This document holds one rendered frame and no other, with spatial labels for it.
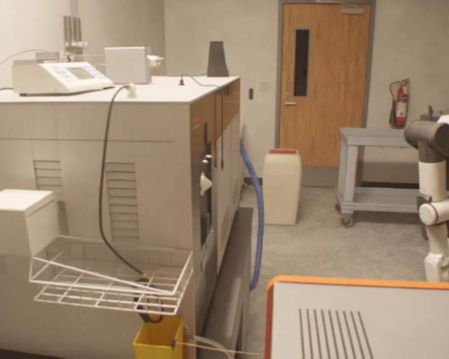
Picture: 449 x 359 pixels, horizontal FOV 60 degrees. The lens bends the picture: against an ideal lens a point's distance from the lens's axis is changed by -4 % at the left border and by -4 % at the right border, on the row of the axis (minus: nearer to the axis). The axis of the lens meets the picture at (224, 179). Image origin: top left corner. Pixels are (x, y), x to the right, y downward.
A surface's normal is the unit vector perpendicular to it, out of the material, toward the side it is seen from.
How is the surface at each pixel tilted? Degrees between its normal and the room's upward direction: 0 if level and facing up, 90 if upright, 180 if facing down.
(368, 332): 0
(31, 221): 90
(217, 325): 0
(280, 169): 84
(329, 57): 90
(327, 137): 90
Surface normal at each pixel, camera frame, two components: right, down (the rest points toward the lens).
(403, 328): 0.00, -0.96
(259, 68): -0.13, 0.29
